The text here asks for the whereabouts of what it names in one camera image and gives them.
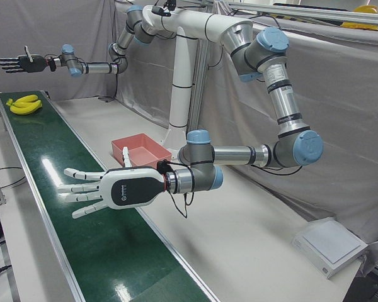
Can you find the green conveyor belt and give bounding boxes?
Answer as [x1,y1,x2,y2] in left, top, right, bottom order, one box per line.
[0,90,221,302]

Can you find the flat white box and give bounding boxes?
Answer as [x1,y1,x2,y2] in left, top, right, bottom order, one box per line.
[290,219,369,279]

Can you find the white robot torso stand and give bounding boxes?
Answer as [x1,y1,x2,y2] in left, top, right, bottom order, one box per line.
[141,4,253,148]

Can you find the black floor cable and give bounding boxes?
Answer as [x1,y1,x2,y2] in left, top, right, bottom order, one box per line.
[0,165,26,190]

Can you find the grey fabric curtain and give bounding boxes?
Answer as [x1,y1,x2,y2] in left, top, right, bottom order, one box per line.
[113,0,378,279]
[0,0,122,99]

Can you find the aluminium column behind torso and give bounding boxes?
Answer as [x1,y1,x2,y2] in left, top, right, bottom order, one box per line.
[188,37,209,133]

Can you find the yellow hard hat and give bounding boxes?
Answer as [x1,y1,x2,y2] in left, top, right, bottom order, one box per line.
[340,21,378,32]
[352,4,378,15]

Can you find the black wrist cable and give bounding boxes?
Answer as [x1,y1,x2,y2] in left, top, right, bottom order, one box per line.
[167,190,197,220]

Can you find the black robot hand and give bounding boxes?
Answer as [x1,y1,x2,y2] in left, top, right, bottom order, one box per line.
[0,46,50,75]

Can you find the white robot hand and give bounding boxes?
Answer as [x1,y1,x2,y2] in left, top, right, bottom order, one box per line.
[58,146,168,220]

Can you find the aluminium overhead beam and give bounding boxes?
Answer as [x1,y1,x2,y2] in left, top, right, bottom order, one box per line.
[225,2,378,26]

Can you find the pink plastic basket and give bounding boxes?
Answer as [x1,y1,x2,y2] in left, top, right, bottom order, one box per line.
[111,133,173,170]

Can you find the yellow banana bunch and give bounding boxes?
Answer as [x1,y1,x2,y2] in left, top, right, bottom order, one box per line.
[5,94,44,116]

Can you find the black camera on torso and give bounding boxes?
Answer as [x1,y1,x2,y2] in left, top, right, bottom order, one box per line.
[151,0,178,17]

